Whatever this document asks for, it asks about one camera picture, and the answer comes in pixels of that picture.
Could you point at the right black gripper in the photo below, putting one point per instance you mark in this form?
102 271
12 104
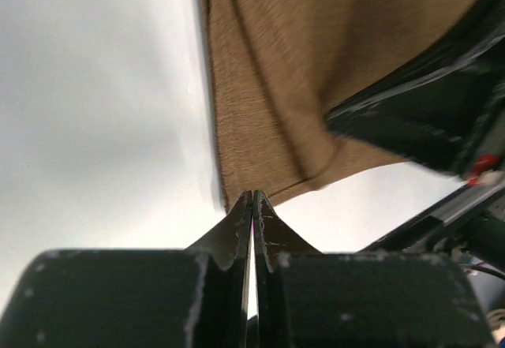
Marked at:
437 109

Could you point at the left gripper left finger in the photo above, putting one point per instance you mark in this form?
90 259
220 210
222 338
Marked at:
194 297

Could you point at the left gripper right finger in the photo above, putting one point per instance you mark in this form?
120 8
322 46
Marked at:
310 299

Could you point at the brown cloth napkin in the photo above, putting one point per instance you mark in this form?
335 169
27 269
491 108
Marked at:
278 66

